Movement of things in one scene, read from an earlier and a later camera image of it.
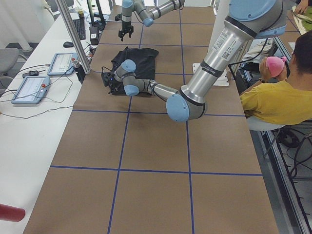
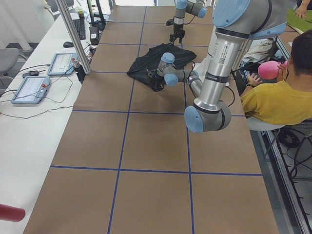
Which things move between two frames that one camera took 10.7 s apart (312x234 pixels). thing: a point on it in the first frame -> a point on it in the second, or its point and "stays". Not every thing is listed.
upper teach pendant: [62, 64] stays
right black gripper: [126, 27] -> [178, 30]
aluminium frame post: [73, 37] stays
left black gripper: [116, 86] -> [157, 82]
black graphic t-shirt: [145, 60] -> [144, 67]
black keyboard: [80, 25] stays
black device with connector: [79, 70] stays
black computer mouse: [68, 44] stays
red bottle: [10, 213] stays
